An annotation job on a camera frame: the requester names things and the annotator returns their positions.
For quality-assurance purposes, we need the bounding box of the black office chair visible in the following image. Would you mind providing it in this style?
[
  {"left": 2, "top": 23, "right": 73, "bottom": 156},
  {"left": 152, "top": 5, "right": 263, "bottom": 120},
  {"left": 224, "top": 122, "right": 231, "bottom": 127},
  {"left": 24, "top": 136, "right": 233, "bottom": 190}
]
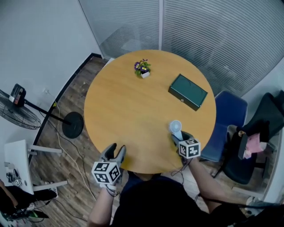
[{"left": 212, "top": 90, "right": 284, "bottom": 186}]

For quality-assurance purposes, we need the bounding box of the person's right forearm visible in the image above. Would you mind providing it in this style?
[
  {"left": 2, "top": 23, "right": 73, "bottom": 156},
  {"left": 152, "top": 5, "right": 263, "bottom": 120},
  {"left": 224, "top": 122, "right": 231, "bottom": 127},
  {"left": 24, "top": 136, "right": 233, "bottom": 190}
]
[{"left": 187, "top": 157, "right": 225, "bottom": 215}]

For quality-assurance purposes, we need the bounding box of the white floor cable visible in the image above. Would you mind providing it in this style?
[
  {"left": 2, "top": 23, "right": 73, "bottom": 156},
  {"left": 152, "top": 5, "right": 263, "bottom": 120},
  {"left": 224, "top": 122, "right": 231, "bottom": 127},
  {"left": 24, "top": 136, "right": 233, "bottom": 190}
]
[{"left": 53, "top": 101, "right": 98, "bottom": 201}]

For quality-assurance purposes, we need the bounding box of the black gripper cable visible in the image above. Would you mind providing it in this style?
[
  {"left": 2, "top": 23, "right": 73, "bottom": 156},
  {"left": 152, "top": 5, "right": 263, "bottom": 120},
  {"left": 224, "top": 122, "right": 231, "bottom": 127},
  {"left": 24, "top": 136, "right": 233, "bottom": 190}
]
[{"left": 171, "top": 157, "right": 201, "bottom": 201}]

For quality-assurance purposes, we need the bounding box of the dark green rectangular box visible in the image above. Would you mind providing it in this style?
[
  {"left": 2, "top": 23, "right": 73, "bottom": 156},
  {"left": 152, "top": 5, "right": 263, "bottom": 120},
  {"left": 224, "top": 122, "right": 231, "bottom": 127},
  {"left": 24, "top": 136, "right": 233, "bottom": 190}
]
[{"left": 168, "top": 74, "right": 209, "bottom": 112}]

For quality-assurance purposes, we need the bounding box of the person's left forearm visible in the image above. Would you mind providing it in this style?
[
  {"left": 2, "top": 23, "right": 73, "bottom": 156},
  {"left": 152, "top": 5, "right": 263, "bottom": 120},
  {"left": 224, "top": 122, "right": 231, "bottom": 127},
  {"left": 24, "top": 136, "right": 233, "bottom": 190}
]
[{"left": 87, "top": 185, "right": 117, "bottom": 227}]

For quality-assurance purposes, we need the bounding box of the person's dark shirt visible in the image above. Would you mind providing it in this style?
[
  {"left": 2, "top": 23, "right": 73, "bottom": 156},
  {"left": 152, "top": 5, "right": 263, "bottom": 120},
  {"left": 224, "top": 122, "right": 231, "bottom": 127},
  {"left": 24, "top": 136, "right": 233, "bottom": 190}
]
[{"left": 110, "top": 171, "right": 284, "bottom": 227}]

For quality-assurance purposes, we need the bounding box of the small white handheld fan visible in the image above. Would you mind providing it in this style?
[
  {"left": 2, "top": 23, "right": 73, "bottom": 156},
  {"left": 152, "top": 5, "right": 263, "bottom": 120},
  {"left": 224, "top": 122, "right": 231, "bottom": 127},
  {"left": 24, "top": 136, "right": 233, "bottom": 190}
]
[{"left": 167, "top": 120, "right": 184, "bottom": 142}]

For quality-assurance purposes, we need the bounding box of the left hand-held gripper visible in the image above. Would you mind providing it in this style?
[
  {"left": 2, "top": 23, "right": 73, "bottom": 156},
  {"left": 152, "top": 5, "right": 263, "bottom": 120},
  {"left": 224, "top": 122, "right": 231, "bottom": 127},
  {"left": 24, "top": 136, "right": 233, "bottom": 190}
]
[{"left": 91, "top": 143, "right": 127, "bottom": 186}]

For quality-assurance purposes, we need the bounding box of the potted purple flower plant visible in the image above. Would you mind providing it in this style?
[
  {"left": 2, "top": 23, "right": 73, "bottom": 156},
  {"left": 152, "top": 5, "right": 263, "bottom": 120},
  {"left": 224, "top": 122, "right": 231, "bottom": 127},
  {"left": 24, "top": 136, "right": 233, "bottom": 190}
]
[{"left": 134, "top": 58, "right": 152, "bottom": 79}]

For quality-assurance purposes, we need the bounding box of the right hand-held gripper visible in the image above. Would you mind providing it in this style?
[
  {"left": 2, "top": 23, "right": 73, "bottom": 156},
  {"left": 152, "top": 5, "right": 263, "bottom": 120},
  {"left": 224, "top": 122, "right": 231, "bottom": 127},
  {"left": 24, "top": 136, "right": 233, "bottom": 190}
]
[{"left": 170, "top": 130, "right": 201, "bottom": 165}]

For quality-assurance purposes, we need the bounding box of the black standing floor fan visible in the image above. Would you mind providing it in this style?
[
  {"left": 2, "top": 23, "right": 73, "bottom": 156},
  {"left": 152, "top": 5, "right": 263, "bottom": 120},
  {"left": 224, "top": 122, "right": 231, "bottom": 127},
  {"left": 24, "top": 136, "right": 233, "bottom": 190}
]
[{"left": 0, "top": 83, "right": 85, "bottom": 140}]

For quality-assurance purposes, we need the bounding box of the black floor cable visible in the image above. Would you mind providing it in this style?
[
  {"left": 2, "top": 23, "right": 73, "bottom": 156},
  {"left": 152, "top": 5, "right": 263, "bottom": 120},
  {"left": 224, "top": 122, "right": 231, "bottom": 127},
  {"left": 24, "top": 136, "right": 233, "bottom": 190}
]
[{"left": 39, "top": 110, "right": 89, "bottom": 196}]

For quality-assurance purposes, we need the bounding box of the pink cloth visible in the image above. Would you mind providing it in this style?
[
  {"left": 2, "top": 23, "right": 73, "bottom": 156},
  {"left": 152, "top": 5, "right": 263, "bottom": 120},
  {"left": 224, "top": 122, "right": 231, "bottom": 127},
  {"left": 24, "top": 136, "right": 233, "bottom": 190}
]
[{"left": 243, "top": 132, "right": 269, "bottom": 160}]

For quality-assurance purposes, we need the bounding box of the blue office chair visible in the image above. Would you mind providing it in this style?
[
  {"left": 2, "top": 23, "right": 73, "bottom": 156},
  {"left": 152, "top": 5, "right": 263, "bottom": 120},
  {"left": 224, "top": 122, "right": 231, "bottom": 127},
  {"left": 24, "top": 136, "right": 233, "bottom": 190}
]
[{"left": 199, "top": 90, "right": 249, "bottom": 163}]

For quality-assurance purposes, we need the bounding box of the green black device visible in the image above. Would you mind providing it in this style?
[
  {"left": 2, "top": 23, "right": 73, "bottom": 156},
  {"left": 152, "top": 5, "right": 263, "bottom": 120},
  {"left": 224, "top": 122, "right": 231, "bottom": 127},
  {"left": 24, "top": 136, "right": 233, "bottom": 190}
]
[{"left": 21, "top": 209, "right": 50, "bottom": 220}]

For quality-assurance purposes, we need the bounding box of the black clothing pile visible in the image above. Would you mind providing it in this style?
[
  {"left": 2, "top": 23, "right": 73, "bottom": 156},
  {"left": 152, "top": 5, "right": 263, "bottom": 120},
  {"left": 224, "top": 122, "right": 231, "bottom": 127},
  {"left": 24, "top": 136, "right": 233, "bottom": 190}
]
[{"left": 235, "top": 90, "right": 284, "bottom": 144}]

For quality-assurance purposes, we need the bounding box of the white side desk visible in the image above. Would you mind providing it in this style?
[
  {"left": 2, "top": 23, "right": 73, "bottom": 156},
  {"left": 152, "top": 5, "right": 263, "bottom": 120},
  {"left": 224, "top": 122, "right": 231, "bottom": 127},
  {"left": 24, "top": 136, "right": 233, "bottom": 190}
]
[{"left": 4, "top": 139, "right": 68, "bottom": 196}]

